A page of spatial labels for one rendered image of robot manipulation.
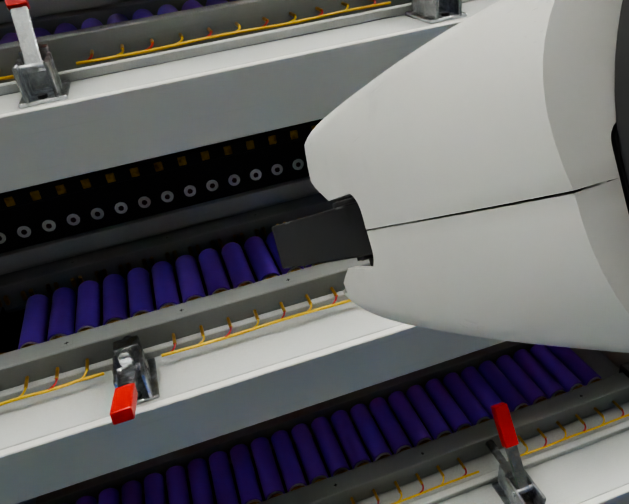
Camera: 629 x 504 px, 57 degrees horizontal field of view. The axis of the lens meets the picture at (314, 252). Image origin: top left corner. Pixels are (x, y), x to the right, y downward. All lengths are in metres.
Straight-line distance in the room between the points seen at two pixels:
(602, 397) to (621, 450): 0.05
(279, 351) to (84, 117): 0.20
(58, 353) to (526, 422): 0.40
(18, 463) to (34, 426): 0.02
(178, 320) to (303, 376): 0.10
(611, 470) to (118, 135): 0.48
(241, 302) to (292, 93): 0.15
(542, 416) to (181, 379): 0.33
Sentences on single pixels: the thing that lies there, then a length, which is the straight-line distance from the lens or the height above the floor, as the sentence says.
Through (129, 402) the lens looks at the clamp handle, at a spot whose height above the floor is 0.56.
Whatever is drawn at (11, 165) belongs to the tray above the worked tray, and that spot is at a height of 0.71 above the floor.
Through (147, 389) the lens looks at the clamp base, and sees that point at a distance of 0.41.
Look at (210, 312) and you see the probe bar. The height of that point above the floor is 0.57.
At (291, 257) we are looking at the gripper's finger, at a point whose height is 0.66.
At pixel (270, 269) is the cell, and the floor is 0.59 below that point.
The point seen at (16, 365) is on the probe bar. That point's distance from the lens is 0.45.
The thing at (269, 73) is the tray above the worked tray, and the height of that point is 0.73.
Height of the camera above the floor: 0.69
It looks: 12 degrees down
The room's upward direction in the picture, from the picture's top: 13 degrees counter-clockwise
